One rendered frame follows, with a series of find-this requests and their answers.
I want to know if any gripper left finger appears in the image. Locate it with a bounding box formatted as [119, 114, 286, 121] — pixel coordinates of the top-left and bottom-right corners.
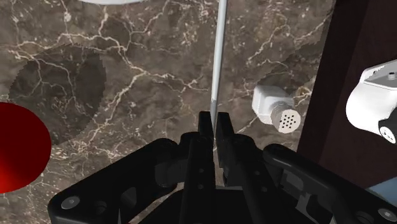
[47, 111, 216, 224]

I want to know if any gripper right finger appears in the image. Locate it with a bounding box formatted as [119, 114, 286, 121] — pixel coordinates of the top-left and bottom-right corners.
[216, 111, 397, 224]

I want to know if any silver metal utensil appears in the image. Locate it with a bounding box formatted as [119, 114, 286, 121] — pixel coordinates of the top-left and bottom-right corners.
[209, 0, 228, 132]

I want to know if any white salt shaker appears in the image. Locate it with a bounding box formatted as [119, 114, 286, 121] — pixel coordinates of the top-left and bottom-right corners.
[251, 85, 302, 134]

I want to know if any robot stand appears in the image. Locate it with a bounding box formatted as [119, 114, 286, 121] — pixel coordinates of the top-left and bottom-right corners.
[296, 0, 397, 189]

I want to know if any red round bowl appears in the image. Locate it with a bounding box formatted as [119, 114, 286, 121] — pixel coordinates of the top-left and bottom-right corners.
[0, 102, 52, 194]

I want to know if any white round dish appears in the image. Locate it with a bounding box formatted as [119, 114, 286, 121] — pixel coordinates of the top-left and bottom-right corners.
[78, 0, 147, 6]

